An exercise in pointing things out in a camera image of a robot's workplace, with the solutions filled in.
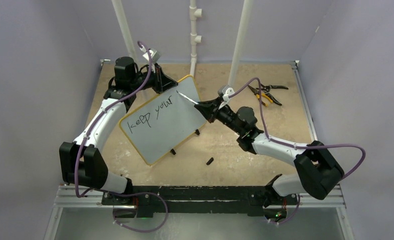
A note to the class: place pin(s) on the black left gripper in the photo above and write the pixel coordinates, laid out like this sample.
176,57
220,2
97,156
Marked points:
161,82

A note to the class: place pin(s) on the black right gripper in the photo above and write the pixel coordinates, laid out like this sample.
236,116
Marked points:
210,109

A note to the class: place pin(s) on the black whiteboard marker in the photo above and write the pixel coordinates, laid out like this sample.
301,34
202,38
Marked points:
187,98

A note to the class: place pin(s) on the yellow framed whiteboard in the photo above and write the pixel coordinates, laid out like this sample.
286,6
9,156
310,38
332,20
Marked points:
161,123

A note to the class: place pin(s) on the black marker cap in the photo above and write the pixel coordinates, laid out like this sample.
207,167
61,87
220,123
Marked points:
210,161

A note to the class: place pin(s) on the black metal whiteboard stand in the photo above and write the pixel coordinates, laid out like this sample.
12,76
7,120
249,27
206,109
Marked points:
196,133

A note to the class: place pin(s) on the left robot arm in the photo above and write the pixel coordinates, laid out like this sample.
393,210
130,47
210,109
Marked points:
81,160

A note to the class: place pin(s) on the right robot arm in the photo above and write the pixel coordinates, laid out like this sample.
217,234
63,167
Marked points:
318,172

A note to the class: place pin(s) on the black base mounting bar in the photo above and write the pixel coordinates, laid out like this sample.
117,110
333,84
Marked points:
250,200

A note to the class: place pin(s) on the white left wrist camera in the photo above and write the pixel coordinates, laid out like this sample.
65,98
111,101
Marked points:
151,56

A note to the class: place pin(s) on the yellow handled needle-nose pliers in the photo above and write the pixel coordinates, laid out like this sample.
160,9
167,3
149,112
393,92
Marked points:
261,95

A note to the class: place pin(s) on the white PVC pipe frame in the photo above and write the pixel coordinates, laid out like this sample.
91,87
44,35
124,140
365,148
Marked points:
188,31

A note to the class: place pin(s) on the black handled wire cutters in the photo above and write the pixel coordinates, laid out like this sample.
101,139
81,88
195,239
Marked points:
267,88

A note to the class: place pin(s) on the aluminium rail right edge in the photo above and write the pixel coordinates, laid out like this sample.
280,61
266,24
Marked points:
294,67

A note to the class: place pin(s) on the aluminium front frame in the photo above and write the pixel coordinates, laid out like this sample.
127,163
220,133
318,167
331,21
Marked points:
86,218

